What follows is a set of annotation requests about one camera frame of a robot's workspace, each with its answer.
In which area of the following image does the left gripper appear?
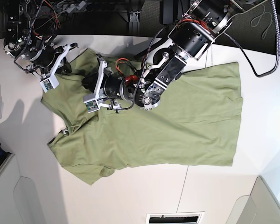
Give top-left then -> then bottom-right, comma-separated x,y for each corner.
82,73 -> 98,92

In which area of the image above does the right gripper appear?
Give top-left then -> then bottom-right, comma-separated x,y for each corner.
51,45 -> 72,75

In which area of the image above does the green t-shirt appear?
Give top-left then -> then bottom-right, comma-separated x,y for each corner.
41,49 -> 243,185

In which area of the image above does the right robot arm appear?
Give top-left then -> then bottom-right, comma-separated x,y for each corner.
4,0 -> 77,78

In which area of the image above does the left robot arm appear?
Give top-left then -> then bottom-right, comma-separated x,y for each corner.
82,0 -> 263,113

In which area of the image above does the black power strip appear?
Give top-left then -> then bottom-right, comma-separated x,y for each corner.
86,0 -> 129,12

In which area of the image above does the grey chair left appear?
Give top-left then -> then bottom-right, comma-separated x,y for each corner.
0,154 -> 46,224

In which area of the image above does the grey chair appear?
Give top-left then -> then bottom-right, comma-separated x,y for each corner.
226,176 -> 280,224
0,154 -> 46,224

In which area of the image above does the grey chair right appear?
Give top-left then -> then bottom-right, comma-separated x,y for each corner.
226,176 -> 280,224

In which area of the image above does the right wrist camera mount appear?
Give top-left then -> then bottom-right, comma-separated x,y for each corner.
23,42 -> 78,92

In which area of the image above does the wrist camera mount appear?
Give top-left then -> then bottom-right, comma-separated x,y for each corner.
83,54 -> 132,113
23,42 -> 78,92

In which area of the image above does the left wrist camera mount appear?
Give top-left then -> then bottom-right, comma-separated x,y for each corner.
83,54 -> 132,113

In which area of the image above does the aluminium table leg post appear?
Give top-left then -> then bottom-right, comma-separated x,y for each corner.
128,11 -> 140,36

